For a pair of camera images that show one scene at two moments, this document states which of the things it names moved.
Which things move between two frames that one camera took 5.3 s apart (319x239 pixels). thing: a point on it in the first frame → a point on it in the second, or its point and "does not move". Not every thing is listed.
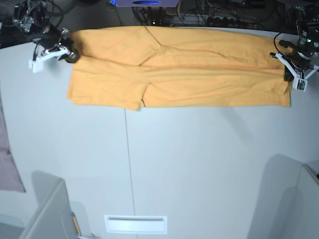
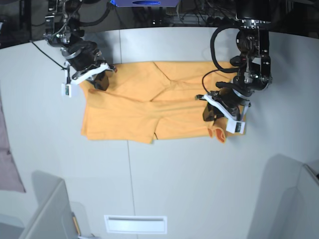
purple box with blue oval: x=147 y=3 does not move
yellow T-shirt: x=145 y=66 → x=147 y=100
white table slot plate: x=136 y=224 does not move
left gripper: x=52 y=37 → x=80 y=54
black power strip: x=227 y=21 does not move
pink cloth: x=10 y=179 does not move
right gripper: x=300 y=59 → x=229 y=95
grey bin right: x=287 y=205 does not move
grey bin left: x=53 y=218 does not move
